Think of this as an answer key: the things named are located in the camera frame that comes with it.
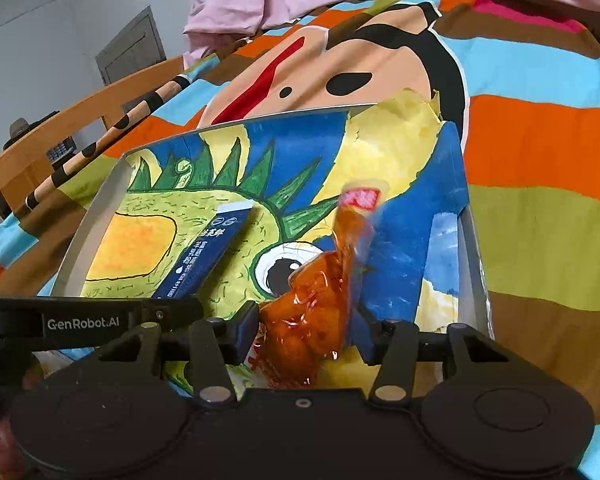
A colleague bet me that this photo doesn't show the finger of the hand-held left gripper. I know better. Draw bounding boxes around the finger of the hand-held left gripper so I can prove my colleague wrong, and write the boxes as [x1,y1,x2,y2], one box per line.
[140,297,204,333]

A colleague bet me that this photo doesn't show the orange chicken leg packet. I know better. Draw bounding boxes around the orange chicken leg packet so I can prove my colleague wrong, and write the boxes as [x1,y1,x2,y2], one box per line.
[250,180,388,391]

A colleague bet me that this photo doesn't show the dark gridded object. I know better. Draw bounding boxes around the dark gridded object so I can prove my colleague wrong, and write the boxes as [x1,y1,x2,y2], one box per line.
[47,139,77,165]

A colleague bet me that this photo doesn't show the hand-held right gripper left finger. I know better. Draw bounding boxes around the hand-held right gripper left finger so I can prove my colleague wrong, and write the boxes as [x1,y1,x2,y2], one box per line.
[96,301,261,406]

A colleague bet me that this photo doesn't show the striped printed blanket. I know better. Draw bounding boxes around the striped printed blanket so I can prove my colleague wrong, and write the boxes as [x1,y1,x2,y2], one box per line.
[0,0,600,480]

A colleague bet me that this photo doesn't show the black spotted wooden stick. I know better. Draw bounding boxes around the black spotted wooden stick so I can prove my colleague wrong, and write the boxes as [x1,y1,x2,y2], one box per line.
[25,75,191,211]

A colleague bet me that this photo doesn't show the person's left hand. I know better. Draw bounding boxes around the person's left hand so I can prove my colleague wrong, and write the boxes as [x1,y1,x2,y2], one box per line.
[0,400,28,480]

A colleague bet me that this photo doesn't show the colourful cartoon tray box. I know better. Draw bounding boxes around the colourful cartoon tray box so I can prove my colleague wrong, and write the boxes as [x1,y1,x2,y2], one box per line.
[50,102,497,361]

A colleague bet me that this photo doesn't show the tray with dinosaur painting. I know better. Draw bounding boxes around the tray with dinosaur painting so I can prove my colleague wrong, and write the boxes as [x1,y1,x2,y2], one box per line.
[80,87,472,397]

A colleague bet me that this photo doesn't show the grey door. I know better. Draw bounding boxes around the grey door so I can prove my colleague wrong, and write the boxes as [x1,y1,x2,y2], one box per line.
[95,5,168,86]

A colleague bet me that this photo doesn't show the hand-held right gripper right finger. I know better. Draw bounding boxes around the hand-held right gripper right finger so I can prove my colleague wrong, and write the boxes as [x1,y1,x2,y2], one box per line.
[360,318,512,404]

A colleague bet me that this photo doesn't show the dark blue stick packet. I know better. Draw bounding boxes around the dark blue stick packet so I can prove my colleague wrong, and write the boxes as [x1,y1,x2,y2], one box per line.
[152,200,255,301]

